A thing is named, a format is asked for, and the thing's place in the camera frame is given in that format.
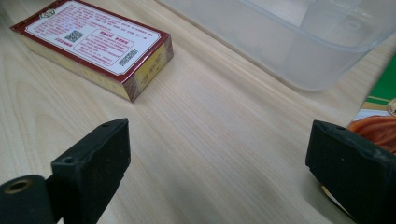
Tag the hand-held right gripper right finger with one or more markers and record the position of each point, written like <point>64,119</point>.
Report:
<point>358,168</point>

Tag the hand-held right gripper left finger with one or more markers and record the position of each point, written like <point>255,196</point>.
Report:
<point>93,161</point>

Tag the green snack packet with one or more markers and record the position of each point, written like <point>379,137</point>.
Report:
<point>384,87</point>

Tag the small yellow box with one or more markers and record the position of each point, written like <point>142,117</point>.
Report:
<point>93,40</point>

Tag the clear plastic container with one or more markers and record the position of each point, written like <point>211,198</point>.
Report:
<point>299,40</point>

